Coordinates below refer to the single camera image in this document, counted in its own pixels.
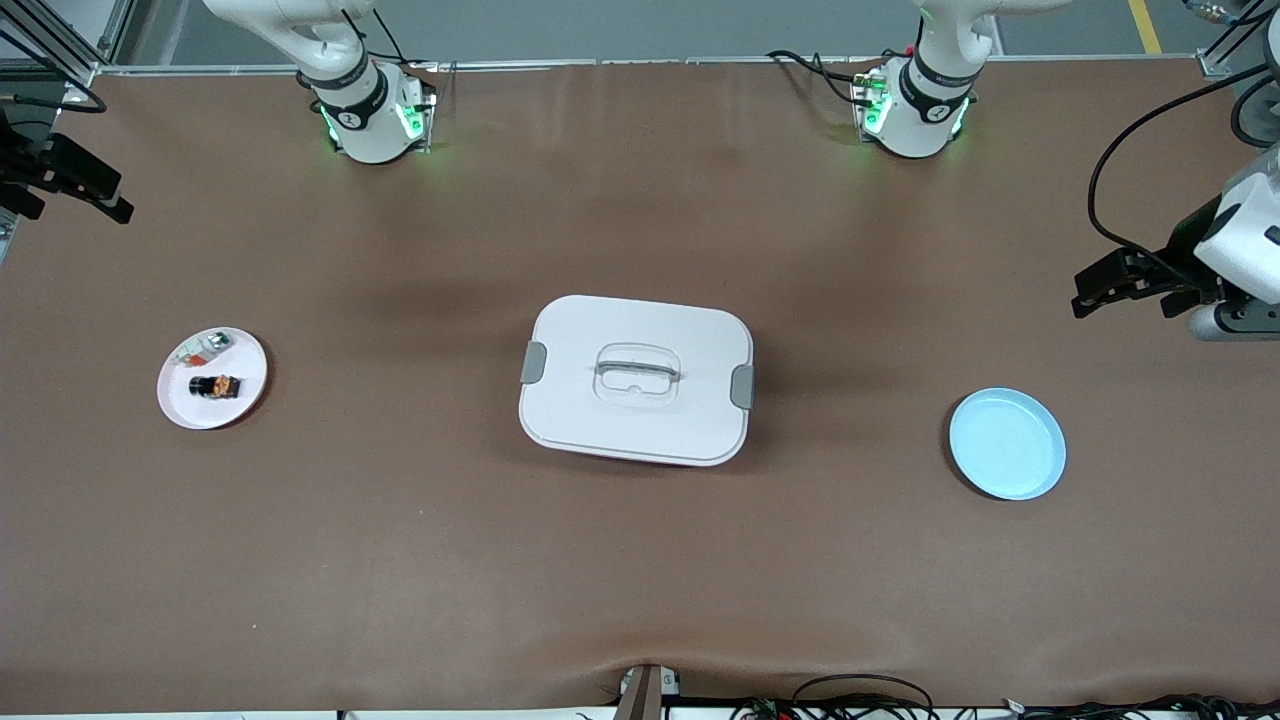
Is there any white lidded storage box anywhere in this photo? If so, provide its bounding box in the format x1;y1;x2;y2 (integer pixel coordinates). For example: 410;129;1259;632
517;294;756;469

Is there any light blue round plate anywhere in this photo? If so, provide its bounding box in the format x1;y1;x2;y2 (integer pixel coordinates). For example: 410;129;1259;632
948;387;1068;502

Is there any grey orange circuit breaker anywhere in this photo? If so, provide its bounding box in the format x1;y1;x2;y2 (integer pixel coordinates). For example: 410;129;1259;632
174;333;234;367

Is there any pink round plate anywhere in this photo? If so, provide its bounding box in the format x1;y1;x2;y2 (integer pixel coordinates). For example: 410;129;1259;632
156;326;269;431

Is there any brown table cover mat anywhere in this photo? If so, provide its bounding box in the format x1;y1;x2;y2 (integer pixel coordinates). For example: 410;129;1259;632
0;58;1280;716

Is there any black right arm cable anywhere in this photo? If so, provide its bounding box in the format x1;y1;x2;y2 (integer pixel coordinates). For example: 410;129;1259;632
0;75;108;114

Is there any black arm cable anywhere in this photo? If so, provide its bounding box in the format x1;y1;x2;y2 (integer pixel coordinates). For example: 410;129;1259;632
1088;62;1280;273
0;75;108;114

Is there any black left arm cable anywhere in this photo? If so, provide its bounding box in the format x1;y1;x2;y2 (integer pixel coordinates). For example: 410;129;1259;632
1088;62;1280;273

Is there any aluminium frame profile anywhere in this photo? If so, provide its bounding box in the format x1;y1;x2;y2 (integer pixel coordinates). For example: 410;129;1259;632
1195;0;1280;79
0;0;136;86

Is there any black base power cable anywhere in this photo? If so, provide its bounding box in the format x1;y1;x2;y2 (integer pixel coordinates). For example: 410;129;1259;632
765;48;871;106

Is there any black cable tangle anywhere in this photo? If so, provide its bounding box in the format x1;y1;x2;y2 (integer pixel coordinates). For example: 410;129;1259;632
735;693;1280;720

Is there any aluminium table edge rail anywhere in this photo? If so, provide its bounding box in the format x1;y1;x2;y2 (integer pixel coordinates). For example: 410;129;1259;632
95;55;1226;79

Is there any black looped cable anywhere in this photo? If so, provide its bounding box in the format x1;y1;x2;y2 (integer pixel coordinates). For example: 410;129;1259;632
793;674;936;720

